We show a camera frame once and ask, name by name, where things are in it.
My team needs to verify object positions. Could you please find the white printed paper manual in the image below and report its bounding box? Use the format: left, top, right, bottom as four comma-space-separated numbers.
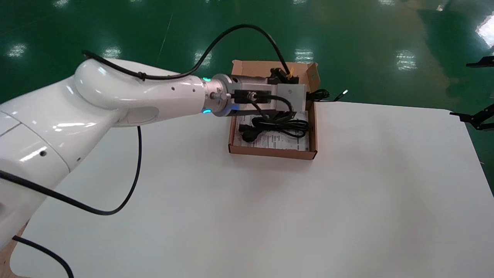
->
233, 111, 310, 152

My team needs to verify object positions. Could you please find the black power cord with plug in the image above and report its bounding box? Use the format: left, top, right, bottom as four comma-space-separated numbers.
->
238, 115, 310, 144

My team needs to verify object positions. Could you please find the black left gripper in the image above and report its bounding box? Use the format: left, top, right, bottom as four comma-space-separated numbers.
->
230, 110, 298, 120

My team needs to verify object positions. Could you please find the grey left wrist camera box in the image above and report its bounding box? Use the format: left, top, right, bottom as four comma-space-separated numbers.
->
231, 67, 308, 117

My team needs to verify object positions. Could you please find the brown cardboard storage box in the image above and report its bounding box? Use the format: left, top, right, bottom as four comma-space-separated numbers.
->
229, 59, 321, 161

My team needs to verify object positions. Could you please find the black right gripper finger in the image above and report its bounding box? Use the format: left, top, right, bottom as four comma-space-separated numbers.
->
449, 103, 494, 131
465, 56, 494, 69

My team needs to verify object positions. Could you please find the short black left wrist cable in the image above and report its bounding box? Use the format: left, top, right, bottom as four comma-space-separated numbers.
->
232, 91, 297, 121

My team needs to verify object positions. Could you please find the hanging black left arm cable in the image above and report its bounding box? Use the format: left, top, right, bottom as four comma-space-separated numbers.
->
13, 236, 74, 278
0, 125, 142, 216

